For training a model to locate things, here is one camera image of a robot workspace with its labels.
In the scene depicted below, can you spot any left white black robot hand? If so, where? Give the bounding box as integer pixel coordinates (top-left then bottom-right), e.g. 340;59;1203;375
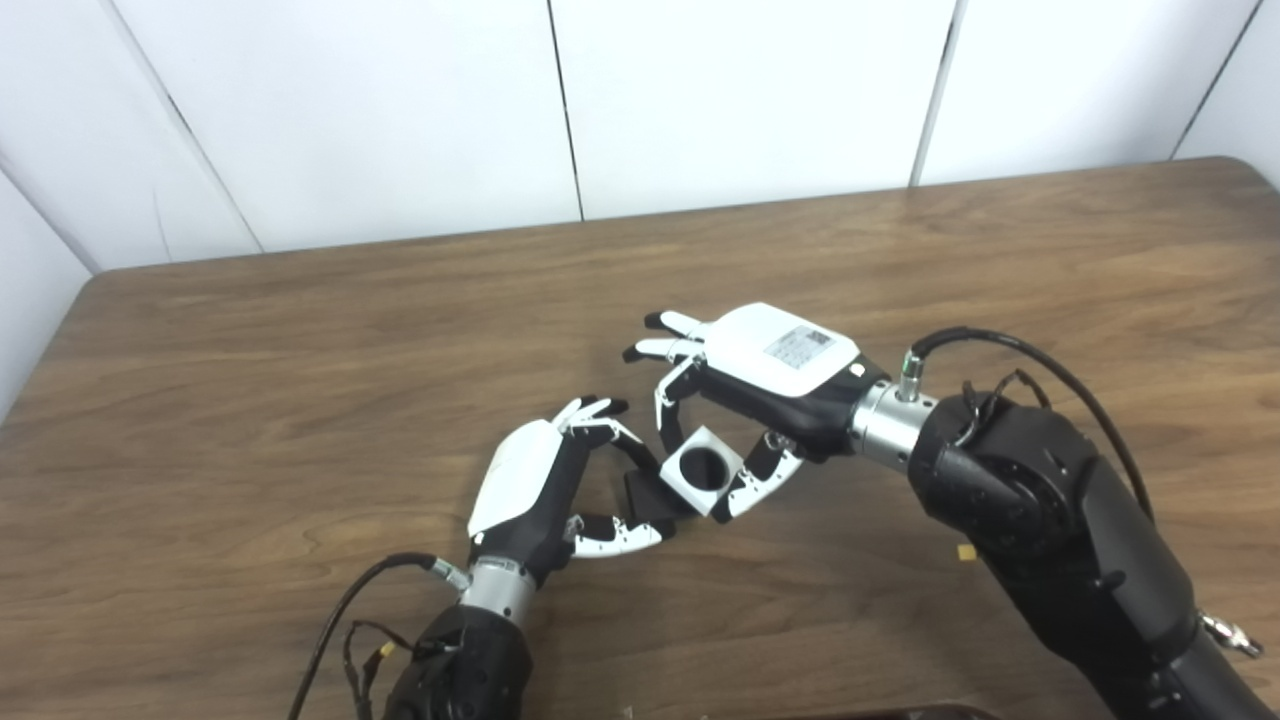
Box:
467;397;676;581

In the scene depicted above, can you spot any thin right arm wire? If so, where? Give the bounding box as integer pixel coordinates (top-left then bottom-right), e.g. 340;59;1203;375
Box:
955;370;1051;447

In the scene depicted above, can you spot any thin left arm wire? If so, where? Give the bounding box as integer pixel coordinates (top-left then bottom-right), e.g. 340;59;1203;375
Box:
342;620;443;720

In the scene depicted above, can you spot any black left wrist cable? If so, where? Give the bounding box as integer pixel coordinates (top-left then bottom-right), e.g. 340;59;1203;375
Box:
288;553;471;720

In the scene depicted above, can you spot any thin arm wire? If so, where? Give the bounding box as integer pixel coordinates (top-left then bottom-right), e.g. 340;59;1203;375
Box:
955;370;1051;447
342;620;443;720

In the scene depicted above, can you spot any black peg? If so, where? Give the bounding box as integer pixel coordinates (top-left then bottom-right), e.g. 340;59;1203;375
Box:
623;470;701;526

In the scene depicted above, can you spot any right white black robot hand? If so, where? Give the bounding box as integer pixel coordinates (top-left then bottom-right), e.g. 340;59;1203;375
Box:
622;303;891;523

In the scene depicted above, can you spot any white square piece with hole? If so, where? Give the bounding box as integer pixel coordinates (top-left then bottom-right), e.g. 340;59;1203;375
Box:
660;426;746;518

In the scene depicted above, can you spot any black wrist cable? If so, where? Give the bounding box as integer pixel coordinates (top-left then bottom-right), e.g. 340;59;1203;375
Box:
897;327;1263;659
288;553;471;720

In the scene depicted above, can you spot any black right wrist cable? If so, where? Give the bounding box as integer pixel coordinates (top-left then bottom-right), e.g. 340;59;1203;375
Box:
897;327;1263;659

